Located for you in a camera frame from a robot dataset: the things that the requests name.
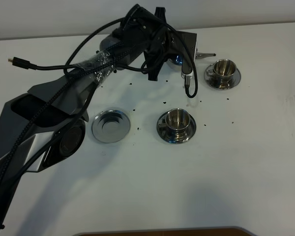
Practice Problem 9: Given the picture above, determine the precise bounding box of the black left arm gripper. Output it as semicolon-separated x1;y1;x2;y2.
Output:
113;4;171;81

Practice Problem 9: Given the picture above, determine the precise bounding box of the stainless steel teapot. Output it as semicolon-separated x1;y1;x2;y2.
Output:
166;50;217;72

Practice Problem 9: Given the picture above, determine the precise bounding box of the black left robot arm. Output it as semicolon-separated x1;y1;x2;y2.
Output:
0;5;173;230

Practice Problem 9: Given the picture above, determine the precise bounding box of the far stainless steel teacup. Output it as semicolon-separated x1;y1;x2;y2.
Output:
206;59;237;82

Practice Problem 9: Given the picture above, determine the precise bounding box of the stainless steel teacup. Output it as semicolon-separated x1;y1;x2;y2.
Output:
206;59;237;82
157;108;191;131

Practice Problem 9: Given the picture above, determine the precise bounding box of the near stainless steel teacup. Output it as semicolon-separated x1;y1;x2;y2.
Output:
157;108;191;131

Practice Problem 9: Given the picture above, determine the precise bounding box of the teapot steel saucer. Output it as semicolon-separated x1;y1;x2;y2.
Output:
91;110;131;144

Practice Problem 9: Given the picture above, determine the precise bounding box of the far steel saucer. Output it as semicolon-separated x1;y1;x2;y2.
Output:
204;64;241;90

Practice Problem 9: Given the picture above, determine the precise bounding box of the near steel saucer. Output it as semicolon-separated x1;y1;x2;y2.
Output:
156;116;197;144

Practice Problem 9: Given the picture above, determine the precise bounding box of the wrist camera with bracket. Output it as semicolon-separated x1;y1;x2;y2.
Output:
169;31;197;89

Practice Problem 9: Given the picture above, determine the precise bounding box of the black braided cable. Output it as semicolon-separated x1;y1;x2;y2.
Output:
0;14;200;222

